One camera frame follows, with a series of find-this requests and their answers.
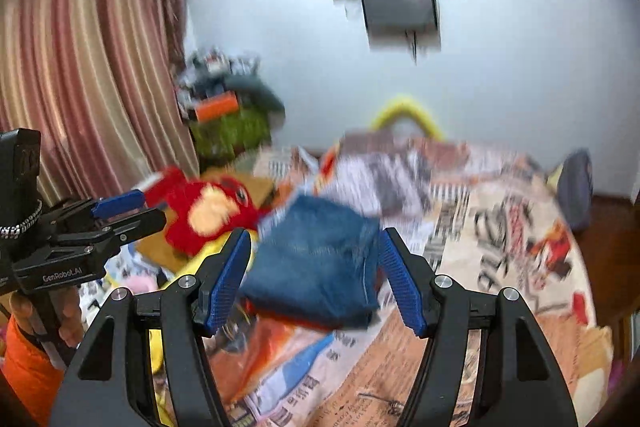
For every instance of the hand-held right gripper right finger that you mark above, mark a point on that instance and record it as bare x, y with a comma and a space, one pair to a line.
405, 287

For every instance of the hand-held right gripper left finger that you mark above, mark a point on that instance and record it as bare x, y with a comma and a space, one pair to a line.
225, 282

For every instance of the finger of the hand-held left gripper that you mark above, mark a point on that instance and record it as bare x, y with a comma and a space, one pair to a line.
117, 202
135, 224

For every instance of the blue denim jeans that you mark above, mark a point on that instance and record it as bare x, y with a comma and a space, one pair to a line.
320, 252

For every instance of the person's left hand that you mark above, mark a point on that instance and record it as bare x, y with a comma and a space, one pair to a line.
67, 317

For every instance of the red plush toy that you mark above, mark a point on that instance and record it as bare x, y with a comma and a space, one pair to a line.
205, 212

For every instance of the printed blanket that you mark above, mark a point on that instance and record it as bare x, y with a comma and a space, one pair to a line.
500, 257

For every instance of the orange box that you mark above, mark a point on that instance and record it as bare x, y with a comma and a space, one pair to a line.
215, 106

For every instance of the pink striped curtain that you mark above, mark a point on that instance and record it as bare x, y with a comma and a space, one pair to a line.
85, 67

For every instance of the dark grey cloth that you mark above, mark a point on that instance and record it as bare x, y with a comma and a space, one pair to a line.
255, 92

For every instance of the yellow hoop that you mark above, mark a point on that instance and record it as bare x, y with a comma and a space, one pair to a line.
407, 107

